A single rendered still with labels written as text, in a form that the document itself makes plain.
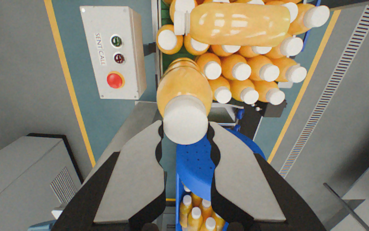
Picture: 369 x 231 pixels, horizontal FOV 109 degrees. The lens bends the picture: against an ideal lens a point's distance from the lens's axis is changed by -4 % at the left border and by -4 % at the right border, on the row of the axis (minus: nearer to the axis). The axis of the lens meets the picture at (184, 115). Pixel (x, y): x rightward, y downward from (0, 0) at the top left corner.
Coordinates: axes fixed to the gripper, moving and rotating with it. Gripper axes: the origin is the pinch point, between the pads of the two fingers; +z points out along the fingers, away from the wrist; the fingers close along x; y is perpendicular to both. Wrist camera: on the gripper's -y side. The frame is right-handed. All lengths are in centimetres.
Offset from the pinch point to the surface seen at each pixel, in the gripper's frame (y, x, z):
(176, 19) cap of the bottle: -9.8, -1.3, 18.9
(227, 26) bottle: -9.0, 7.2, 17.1
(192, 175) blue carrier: 24.7, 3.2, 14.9
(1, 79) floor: 32, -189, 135
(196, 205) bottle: 66, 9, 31
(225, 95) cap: 5.6, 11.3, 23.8
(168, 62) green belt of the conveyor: 0.7, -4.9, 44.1
